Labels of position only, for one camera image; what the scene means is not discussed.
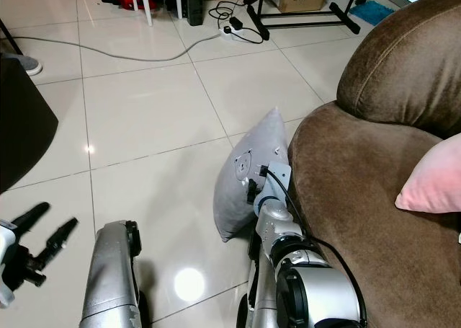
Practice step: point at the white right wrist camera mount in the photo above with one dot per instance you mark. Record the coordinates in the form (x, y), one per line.
(279, 178)

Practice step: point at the pink pillow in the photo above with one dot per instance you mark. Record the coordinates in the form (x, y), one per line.
(432, 180)

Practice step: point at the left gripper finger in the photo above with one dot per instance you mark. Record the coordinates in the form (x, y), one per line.
(61, 240)
(33, 216)

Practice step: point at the grey slipper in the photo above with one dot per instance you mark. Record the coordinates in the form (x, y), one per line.
(30, 63)

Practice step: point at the black round ottoman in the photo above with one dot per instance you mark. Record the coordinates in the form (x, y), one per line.
(20, 126)

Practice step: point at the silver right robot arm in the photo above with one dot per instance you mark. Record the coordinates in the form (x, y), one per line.
(310, 292)

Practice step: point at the brown fabric sofa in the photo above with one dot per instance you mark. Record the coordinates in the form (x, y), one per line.
(367, 155)

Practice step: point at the white chair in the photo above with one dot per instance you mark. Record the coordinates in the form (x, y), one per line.
(148, 7)

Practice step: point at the grey square pillow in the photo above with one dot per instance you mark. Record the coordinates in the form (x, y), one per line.
(248, 144)

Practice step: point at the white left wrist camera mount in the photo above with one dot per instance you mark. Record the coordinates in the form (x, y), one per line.
(6, 270)

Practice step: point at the black tower unit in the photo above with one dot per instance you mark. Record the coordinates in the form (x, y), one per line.
(195, 3)

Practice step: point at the black tripod leg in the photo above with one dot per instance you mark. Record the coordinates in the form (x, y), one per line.
(7, 38)

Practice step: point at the white power strip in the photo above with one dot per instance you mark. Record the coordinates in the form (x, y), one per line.
(230, 31)

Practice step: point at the teal floor mat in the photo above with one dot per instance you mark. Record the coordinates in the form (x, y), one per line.
(373, 12)

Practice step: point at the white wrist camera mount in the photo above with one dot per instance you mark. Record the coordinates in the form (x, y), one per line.
(6, 270)
(279, 178)

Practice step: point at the black metal stand base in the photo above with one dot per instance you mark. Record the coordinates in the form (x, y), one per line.
(313, 18)

